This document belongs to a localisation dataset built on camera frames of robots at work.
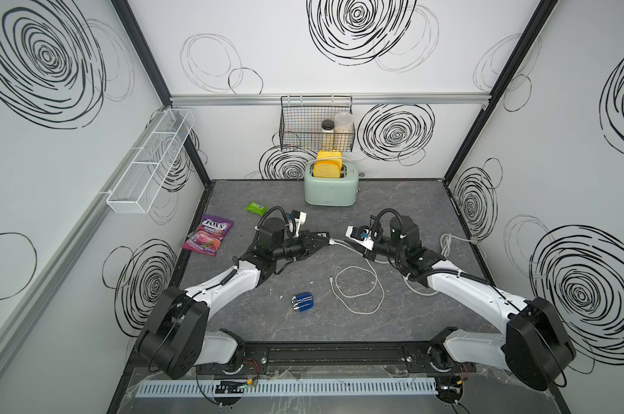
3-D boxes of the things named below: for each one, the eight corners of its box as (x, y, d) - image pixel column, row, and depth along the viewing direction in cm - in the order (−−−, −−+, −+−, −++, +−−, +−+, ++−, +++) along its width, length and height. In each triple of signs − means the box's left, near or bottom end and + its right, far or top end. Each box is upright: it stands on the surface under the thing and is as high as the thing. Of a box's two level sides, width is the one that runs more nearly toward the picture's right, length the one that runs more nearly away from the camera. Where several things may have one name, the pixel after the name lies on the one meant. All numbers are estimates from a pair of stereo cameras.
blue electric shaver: (294, 314, 84) (294, 311, 81) (291, 300, 87) (290, 296, 84) (315, 308, 85) (315, 305, 83) (311, 294, 88) (311, 290, 86)
